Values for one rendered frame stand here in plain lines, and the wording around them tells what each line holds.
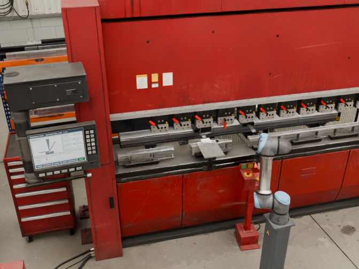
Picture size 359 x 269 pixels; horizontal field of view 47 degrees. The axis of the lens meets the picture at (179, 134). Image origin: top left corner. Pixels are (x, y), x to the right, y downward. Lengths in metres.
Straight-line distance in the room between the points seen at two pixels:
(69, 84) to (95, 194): 1.17
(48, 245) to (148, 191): 1.17
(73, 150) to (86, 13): 0.92
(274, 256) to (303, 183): 1.11
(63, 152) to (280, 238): 1.74
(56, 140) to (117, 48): 0.86
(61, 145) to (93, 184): 0.72
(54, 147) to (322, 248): 2.71
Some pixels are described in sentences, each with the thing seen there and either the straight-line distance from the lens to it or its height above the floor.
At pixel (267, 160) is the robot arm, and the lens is 3.10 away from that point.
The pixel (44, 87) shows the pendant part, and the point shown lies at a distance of 2.74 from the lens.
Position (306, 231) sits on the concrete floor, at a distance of 4.48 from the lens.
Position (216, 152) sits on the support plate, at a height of 1.00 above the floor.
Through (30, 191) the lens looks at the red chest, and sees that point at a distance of 4.00.
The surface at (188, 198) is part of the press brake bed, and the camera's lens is 3.92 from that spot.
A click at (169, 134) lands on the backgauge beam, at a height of 0.97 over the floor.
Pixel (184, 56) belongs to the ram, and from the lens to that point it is 3.36.
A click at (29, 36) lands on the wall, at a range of 7.43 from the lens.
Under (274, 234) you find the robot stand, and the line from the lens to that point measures 3.33.
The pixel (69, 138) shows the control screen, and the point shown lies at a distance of 2.88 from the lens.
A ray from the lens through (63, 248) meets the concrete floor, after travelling 4.27.
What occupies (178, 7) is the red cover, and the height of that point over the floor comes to 2.21.
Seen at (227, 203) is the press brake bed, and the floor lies 0.34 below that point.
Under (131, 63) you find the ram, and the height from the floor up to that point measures 1.81.
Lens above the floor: 2.91
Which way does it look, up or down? 30 degrees down
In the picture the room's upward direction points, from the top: straight up
